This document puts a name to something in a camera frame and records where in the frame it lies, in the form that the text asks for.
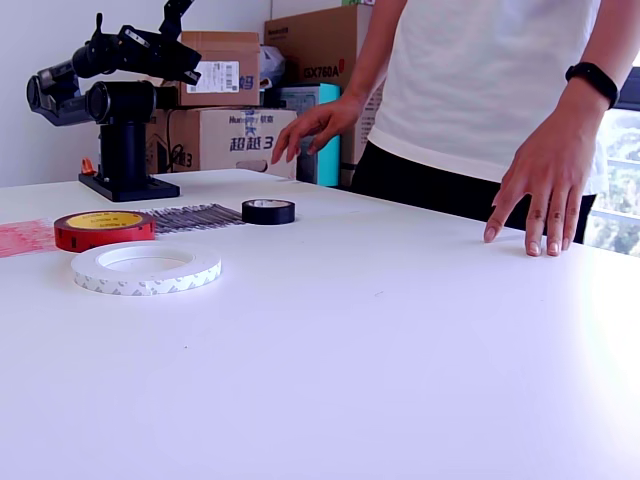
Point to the red tape roll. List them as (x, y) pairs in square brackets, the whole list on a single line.
[(100, 237)]

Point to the black scribbled paper sheet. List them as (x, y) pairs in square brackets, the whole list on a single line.
[(200, 217)]

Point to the person's right forearm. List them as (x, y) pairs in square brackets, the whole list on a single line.
[(375, 55)]

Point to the person's left forearm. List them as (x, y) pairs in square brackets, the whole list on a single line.
[(617, 55)]

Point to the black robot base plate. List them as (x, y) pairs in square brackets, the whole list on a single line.
[(150, 190)]

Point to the person's left hand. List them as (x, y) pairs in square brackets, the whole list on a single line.
[(555, 165)]

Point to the person in white shirt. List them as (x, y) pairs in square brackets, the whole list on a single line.
[(475, 75)]

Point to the black wristband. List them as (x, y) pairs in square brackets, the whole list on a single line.
[(595, 82)]

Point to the black tape roll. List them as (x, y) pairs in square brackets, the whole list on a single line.
[(267, 216)]

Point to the white double-sided tape roll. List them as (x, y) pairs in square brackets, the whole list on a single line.
[(150, 282)]

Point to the green item on carton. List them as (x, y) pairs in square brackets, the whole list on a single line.
[(357, 2)]

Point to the tall GX760A cardboard carton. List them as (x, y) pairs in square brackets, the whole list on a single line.
[(320, 45)]

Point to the dark grey Piper robot arm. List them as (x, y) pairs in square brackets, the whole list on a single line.
[(122, 150)]

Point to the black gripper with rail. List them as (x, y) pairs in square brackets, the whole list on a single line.
[(165, 57)]

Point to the person's right hand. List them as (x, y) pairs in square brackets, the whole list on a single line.
[(320, 122)]

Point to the red scribbled paper sheet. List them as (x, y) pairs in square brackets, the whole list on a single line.
[(25, 240)]

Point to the grey plastic bag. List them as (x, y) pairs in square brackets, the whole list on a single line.
[(272, 62)]

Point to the teal box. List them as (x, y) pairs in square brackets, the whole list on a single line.
[(330, 172)]

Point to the window with dark frame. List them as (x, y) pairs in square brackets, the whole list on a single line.
[(620, 200)]

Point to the orange clamp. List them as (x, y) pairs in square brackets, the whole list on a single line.
[(88, 166)]

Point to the cardboard box with shipping label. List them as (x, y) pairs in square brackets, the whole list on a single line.
[(225, 45)]

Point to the cardboard carton with blue print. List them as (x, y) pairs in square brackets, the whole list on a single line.
[(225, 145)]

